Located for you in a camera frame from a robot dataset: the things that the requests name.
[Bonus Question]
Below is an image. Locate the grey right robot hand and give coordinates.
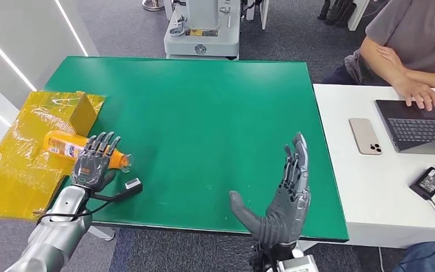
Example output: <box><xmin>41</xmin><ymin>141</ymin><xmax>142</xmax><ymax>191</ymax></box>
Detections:
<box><xmin>229</xmin><ymin>132</ymin><xmax>312</xmax><ymax>249</ymax></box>

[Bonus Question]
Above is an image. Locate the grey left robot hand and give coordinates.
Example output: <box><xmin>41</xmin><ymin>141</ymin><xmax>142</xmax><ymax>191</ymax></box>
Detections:
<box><xmin>71</xmin><ymin>131</ymin><xmax>121</xmax><ymax>192</ymax></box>

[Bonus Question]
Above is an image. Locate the person's left hand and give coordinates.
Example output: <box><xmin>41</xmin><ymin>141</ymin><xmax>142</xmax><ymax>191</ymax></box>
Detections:
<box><xmin>376</xmin><ymin>45</ymin><xmax>408</xmax><ymax>74</ymax></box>

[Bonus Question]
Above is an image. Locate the person's right hand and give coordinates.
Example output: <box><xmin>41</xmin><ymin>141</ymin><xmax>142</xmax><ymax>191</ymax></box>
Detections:
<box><xmin>391</xmin><ymin>76</ymin><xmax>435</xmax><ymax>112</ymax></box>

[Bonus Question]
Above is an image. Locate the orange bottle with clear cap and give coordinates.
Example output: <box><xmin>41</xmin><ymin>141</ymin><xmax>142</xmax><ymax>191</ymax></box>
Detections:
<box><xmin>43</xmin><ymin>130</ymin><xmax>133</xmax><ymax>174</ymax></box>

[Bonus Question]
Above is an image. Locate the dark grey laptop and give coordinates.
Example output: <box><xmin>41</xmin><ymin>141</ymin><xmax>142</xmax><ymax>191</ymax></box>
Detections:
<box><xmin>374</xmin><ymin>99</ymin><xmax>435</xmax><ymax>156</ymax></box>

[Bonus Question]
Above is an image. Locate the person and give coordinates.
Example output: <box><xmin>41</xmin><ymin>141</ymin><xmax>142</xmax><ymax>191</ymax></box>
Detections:
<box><xmin>322</xmin><ymin>0</ymin><xmax>435</xmax><ymax>112</ymax></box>

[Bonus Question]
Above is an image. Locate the white table leg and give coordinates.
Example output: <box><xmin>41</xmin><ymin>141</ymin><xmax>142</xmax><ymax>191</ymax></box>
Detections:
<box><xmin>87</xmin><ymin>225</ymin><xmax>116</xmax><ymax>242</ymax></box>

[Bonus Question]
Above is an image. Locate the yellow cardboard box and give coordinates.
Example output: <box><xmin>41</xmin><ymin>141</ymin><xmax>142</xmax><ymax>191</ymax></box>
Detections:
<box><xmin>0</xmin><ymin>91</ymin><xmax>106</xmax><ymax>222</ymax></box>

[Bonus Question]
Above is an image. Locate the beige smartphone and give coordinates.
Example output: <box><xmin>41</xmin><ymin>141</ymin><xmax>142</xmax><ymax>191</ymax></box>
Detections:
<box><xmin>348</xmin><ymin>117</ymin><xmax>383</xmax><ymax>156</ymax></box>

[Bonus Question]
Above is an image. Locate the black power adapter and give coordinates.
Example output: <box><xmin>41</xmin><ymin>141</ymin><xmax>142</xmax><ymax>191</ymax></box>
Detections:
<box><xmin>409</xmin><ymin>167</ymin><xmax>435</xmax><ymax>201</ymax></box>

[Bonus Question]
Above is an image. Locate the blue denim cloth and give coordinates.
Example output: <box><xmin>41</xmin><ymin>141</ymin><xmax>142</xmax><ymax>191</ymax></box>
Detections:
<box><xmin>391</xmin><ymin>241</ymin><xmax>435</xmax><ymax>272</ymax></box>

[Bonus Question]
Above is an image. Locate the grey machine base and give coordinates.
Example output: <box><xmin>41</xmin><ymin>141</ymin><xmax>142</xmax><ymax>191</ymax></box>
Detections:
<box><xmin>163</xmin><ymin>0</ymin><xmax>242</xmax><ymax>61</ymax></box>

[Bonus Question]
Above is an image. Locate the chrome round stand base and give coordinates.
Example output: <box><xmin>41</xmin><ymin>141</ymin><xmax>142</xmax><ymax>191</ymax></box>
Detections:
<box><xmin>142</xmin><ymin>0</ymin><xmax>165</xmax><ymax>11</ymax></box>

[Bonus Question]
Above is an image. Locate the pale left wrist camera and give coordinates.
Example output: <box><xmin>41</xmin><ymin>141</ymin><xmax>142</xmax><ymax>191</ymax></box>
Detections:
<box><xmin>89</xmin><ymin>178</ymin><xmax>143</xmax><ymax>203</ymax></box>

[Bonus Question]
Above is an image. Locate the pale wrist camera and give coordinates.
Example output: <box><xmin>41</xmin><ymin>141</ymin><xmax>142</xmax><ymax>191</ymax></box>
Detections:
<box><xmin>89</xmin><ymin>178</ymin><xmax>143</xmax><ymax>203</ymax></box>
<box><xmin>276</xmin><ymin>254</ymin><xmax>319</xmax><ymax>272</ymax></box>

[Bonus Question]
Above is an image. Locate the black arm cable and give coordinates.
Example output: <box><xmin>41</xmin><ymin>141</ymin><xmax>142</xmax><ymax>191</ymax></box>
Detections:
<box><xmin>36</xmin><ymin>199</ymin><xmax>114</xmax><ymax>227</ymax></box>

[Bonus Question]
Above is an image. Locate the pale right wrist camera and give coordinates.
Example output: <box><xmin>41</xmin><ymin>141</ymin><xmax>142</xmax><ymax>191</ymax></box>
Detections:
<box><xmin>276</xmin><ymin>254</ymin><xmax>319</xmax><ymax>272</ymax></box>

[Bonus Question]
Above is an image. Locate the wall light strip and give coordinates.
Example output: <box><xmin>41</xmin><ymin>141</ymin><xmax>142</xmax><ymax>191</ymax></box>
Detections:
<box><xmin>54</xmin><ymin>0</ymin><xmax>89</xmax><ymax>58</ymax></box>
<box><xmin>0</xmin><ymin>22</ymin><xmax>38</xmax><ymax>92</ymax></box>

